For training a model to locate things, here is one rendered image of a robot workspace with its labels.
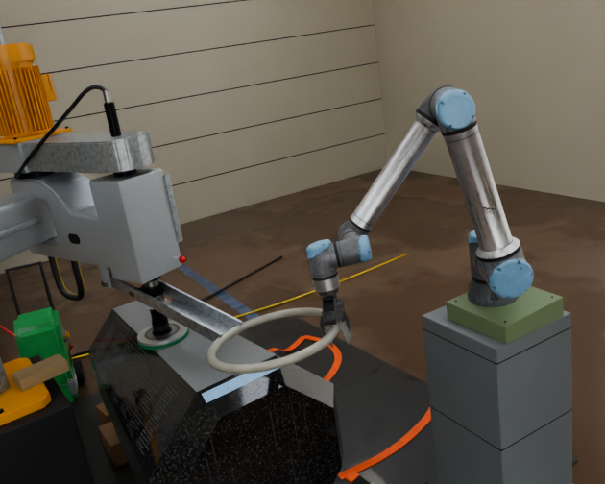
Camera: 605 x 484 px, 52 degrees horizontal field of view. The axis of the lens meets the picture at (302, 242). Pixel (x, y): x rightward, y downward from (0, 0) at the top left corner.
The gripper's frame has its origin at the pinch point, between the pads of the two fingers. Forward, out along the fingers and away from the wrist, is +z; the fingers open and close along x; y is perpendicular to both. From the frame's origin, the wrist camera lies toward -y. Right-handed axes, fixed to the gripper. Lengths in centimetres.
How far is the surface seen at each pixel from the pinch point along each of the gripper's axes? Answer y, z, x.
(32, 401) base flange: -1, 3, 124
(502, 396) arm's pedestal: 7, 33, -53
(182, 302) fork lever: 31, -16, 66
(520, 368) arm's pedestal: 12, 26, -61
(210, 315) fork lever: 23, -11, 53
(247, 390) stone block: -3.2, 11.1, 36.7
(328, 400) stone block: 19.9, 32.1, 13.0
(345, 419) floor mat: 94, 84, 23
